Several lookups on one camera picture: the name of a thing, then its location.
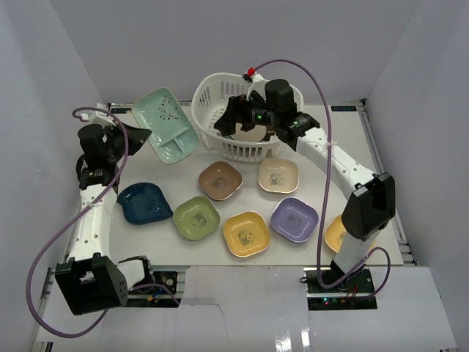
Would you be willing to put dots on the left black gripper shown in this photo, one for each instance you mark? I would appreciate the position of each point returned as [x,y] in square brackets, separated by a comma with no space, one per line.
[124,137]

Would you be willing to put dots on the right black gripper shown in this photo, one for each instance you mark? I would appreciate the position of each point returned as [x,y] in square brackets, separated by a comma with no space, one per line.
[238,108]

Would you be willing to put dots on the round black-rimmed plate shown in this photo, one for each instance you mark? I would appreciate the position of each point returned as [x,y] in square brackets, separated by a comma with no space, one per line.
[259,133]

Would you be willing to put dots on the light teal rectangular divided plate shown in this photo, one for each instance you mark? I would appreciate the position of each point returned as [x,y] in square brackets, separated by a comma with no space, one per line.
[173,136]

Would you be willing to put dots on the dark blue leaf-shaped plate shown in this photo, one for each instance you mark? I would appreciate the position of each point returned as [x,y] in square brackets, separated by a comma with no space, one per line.
[144,203]

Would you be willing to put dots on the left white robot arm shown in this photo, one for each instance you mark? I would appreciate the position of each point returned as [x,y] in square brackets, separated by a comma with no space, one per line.
[89,280]

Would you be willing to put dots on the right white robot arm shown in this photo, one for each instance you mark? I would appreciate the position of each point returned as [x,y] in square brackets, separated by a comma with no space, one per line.
[371,197]

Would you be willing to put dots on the white plastic dish bin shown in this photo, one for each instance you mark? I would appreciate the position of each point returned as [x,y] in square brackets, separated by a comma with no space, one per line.
[209,103]

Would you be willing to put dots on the brown square panda plate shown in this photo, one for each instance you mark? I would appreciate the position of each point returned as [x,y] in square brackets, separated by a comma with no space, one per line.
[220,180]

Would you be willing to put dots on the cream square panda plate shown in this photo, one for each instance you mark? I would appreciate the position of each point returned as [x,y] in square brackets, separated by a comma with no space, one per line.
[278,175]

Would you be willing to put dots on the green square panda plate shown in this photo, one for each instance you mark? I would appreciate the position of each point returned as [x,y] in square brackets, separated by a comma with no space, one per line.
[196,218]

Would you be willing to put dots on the purple square panda plate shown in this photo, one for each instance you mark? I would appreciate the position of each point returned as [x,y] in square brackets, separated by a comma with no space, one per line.
[294,219]

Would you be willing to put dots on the yellow square panda plate centre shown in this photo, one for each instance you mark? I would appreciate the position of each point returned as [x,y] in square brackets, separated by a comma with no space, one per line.
[246,234]

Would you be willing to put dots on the yellow square panda plate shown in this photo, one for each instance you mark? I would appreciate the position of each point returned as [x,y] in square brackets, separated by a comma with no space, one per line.
[246,234]
[334,234]

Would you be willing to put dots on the yellow square panda plate right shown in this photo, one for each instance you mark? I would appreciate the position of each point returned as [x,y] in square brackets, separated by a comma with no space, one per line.
[334,234]

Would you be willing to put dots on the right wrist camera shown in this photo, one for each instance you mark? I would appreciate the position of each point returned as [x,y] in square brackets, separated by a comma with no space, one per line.
[258,85]

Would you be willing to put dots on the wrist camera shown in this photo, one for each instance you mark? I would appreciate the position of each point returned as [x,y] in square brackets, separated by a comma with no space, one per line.
[258,85]
[98,117]

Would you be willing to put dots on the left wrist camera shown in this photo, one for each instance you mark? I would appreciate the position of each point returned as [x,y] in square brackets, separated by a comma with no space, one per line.
[98,117]

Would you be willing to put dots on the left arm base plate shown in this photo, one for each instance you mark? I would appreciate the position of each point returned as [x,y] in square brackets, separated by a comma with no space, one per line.
[161,290]

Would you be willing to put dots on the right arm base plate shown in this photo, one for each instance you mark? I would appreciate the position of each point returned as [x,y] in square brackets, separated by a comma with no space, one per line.
[349,295]

